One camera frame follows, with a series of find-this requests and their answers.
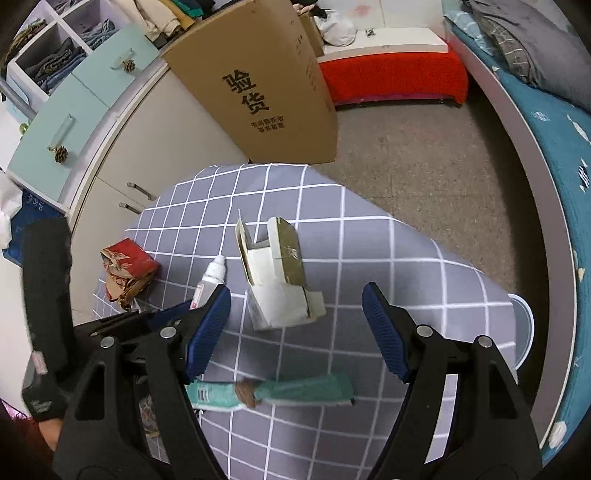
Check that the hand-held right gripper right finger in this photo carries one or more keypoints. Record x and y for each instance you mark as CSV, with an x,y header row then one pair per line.
x,y
385,332

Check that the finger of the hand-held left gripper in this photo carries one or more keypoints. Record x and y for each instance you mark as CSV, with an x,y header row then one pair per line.
x,y
171,312
115,326

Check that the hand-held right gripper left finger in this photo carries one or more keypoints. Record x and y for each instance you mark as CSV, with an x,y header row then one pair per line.
x,y
207,332

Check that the small white bottle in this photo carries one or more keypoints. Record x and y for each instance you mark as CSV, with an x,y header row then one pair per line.
x,y
210,281

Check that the red packet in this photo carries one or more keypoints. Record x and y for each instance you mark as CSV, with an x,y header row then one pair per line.
x,y
127,267

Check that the olive white carton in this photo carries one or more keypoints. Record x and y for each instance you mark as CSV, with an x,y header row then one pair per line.
x,y
277,286

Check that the teal toothpaste tube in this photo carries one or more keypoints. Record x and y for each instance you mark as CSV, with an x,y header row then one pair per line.
x,y
304,390

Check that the blue plastic bucket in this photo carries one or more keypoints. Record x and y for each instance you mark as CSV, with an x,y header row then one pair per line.
x,y
524,332

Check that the person's left hand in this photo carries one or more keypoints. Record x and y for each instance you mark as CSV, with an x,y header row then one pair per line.
x,y
50,434

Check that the blue bag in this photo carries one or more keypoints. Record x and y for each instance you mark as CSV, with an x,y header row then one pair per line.
x,y
32,217

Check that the white paper bag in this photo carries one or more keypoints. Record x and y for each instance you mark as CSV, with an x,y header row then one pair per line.
x,y
7,207

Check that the pine cone drawer pull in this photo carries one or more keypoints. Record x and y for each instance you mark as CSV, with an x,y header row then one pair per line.
x,y
129,66
61,154

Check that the small green plant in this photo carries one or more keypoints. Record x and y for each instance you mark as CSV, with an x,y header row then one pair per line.
x,y
21,129

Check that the pale green drawer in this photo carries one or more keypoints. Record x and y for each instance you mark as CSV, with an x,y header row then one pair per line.
x,y
69,124
115,50

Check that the beige cabinet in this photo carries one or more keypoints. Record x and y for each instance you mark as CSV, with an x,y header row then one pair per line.
x,y
184,129

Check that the grey metal handrail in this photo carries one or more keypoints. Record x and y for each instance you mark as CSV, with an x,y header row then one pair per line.
x,y
16,99

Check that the dark folded clothes stack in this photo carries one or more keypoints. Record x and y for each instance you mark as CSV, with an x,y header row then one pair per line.
x,y
55,62

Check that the large cardboard box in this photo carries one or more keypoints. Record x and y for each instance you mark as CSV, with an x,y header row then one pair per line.
x,y
254,83

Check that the olive clothes pile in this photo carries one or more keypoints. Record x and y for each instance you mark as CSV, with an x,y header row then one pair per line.
x,y
21,39

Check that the red covered bench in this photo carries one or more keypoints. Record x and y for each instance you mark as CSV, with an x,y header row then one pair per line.
x,y
392,78

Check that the bed with teal sheet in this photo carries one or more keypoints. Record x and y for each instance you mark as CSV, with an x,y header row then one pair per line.
x,y
568,152

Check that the folded blue jeans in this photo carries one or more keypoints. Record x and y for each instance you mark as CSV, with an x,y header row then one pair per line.
x,y
99,32

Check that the cream jacket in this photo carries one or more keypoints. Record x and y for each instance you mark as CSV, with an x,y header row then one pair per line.
x,y
154,16

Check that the white board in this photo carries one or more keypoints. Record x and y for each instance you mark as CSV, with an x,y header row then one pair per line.
x,y
388,41

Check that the yellow garment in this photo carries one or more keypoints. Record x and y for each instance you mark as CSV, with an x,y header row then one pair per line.
x,y
183,21

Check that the white plastic bag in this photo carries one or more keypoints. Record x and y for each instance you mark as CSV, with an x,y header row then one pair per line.
x,y
337,27

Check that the light blue plaid pillow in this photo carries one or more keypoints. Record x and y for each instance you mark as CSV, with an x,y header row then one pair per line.
x,y
466,25

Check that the grey duvet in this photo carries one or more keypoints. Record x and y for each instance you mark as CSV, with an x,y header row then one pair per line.
x,y
531,27

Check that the pale green bunk bed frame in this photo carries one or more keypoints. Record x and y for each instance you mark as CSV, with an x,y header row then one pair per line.
x,y
545,221

